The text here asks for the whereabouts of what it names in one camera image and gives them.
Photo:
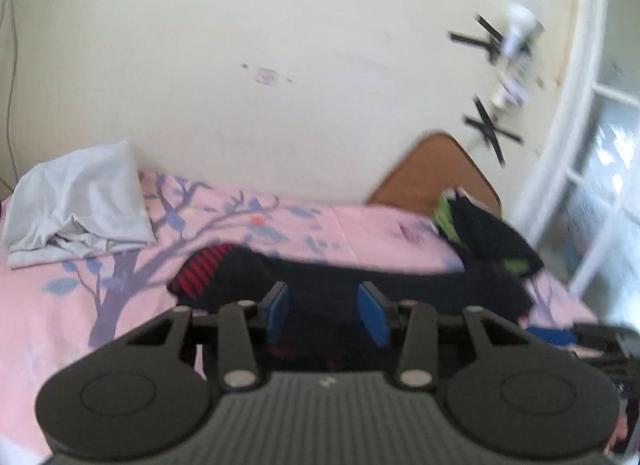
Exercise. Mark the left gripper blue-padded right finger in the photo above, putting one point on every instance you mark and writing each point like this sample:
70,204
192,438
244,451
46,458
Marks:
474,349

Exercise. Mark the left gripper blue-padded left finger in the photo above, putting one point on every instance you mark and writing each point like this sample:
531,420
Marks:
233,337

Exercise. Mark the black garment with red stripes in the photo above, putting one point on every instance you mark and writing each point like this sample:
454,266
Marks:
323,331

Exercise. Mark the pile of black green clothes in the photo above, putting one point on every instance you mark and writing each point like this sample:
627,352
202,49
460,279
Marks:
478,236

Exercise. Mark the brown wooden headboard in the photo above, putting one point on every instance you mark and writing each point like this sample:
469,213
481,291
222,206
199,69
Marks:
434,165

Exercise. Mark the pink tree-print bed sheet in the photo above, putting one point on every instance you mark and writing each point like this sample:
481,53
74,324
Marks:
53,315

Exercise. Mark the white crumpled cloth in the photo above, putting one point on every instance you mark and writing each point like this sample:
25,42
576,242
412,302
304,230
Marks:
84,204

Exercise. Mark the white framed frosted window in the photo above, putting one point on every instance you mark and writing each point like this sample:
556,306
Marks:
582,210

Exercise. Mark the upper black tape cross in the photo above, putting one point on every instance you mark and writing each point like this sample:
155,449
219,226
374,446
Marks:
491,44

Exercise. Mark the black tape cross on wall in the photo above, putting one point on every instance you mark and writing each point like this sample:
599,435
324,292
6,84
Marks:
489,131

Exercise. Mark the white power strip on wall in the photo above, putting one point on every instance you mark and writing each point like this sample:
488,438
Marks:
524,29

